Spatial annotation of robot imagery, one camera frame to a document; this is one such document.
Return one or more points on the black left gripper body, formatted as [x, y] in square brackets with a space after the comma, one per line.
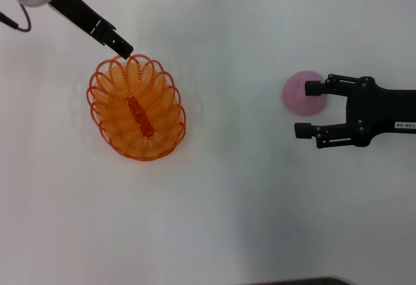
[76, 8]

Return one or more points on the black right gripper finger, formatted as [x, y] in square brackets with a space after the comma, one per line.
[312, 88]
[303, 130]

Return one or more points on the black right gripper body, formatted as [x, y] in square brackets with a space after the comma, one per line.
[380, 109]

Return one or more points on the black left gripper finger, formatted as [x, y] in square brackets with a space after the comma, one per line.
[122, 42]
[112, 45]

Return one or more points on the pink peach with green leaf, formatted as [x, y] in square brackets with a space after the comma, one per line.
[294, 99]

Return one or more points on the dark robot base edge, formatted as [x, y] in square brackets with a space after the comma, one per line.
[308, 281]

